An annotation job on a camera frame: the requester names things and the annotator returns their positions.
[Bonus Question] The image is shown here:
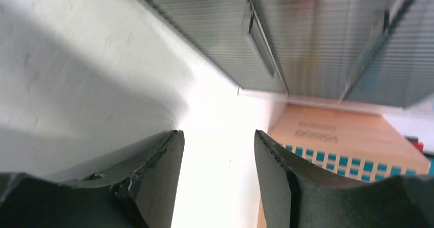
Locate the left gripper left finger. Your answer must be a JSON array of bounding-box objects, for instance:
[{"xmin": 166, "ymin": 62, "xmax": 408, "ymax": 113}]
[{"xmin": 1, "ymin": 130, "xmax": 185, "ymax": 227}]

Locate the red folder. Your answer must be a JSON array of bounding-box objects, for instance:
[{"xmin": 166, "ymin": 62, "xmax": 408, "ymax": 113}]
[{"xmin": 405, "ymin": 136, "xmax": 424, "ymax": 152}]

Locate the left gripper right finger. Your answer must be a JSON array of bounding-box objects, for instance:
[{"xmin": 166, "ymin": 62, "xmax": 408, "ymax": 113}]
[{"xmin": 254, "ymin": 130, "xmax": 433, "ymax": 227}]

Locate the clear grey drawer organizer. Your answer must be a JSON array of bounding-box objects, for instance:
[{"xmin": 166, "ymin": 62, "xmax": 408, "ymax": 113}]
[{"xmin": 139, "ymin": 0, "xmax": 433, "ymax": 108}]

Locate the peach plastic file rack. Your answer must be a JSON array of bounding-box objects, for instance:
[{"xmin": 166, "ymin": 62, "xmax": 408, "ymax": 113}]
[{"xmin": 256, "ymin": 104, "xmax": 432, "ymax": 228}]

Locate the teal folder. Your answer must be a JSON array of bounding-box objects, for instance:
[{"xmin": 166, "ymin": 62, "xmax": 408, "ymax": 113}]
[{"xmin": 284, "ymin": 145, "xmax": 417, "ymax": 182}]

